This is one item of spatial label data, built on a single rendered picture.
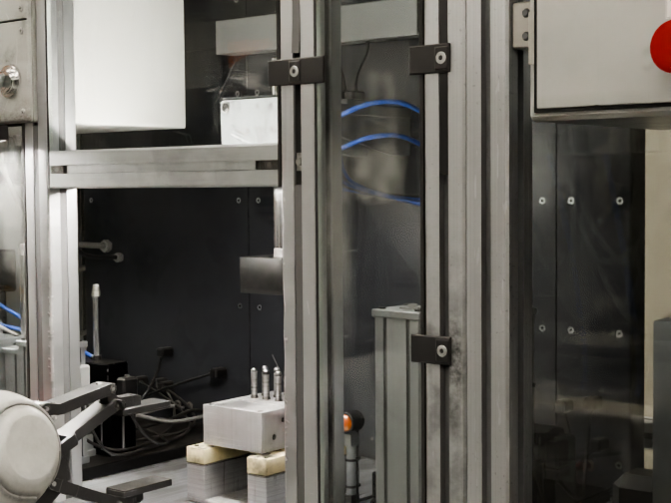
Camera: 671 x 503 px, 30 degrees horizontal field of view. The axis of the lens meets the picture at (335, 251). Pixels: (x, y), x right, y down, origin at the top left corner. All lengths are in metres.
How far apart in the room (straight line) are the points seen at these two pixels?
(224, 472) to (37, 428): 0.57
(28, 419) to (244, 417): 0.52
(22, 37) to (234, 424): 0.53
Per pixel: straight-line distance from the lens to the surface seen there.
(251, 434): 1.48
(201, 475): 1.54
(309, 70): 1.24
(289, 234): 1.26
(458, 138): 1.14
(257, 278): 1.54
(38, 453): 1.02
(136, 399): 1.38
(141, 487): 1.39
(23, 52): 1.56
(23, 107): 1.56
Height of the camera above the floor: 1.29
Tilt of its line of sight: 3 degrees down
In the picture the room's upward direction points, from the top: straight up
